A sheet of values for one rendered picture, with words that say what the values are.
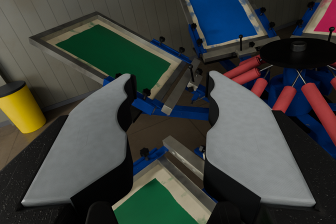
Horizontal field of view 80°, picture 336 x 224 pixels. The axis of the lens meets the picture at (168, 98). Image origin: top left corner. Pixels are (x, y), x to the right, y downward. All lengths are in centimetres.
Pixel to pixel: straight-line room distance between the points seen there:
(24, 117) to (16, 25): 135
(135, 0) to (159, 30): 65
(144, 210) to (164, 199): 9
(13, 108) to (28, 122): 30
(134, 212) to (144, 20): 335
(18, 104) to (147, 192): 291
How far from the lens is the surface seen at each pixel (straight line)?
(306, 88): 96
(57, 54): 125
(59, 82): 400
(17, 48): 390
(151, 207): 92
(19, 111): 365
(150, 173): 101
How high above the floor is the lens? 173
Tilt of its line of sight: 32 degrees down
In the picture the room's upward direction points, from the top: 13 degrees counter-clockwise
